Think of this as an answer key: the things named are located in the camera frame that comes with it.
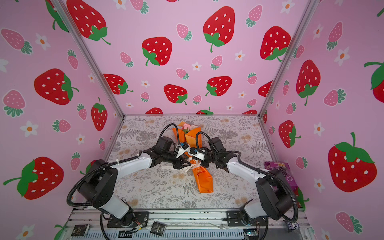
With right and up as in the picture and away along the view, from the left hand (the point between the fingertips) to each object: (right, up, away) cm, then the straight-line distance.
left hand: (189, 160), depth 85 cm
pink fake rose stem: (-3, +19, +19) cm, 27 cm away
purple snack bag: (+56, -5, +1) cm, 57 cm away
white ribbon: (-1, -5, +1) cm, 5 cm away
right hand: (+3, +3, 0) cm, 4 cm away
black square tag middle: (-14, -30, -15) cm, 36 cm away
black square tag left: (-52, -30, -15) cm, 62 cm away
